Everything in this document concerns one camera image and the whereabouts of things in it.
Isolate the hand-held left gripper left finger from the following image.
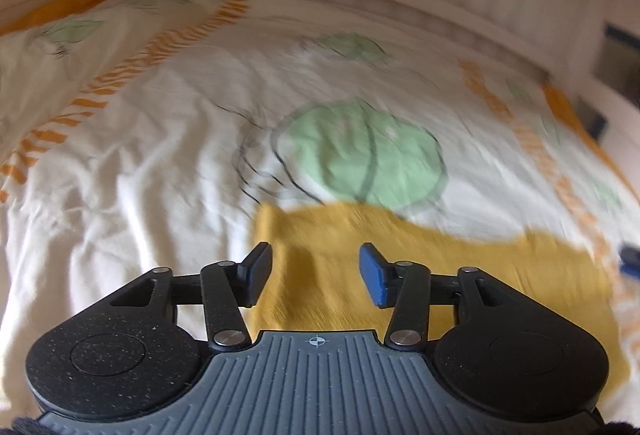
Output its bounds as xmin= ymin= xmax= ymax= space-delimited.
xmin=107 ymin=242 xmax=274 ymax=352

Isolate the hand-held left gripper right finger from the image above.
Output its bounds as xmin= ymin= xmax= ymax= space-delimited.
xmin=358 ymin=242 xmax=524 ymax=349

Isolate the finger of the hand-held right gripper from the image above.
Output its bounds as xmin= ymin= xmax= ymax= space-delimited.
xmin=619 ymin=242 xmax=640 ymax=277

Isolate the mustard yellow knit sweater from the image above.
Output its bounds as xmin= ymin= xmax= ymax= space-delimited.
xmin=252 ymin=202 xmax=632 ymax=392

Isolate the leaf printed white duvet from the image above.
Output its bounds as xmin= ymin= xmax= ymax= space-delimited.
xmin=0 ymin=0 xmax=640 ymax=416

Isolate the orange bed sheet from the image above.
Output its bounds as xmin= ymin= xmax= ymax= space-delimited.
xmin=0 ymin=0 xmax=603 ymax=142

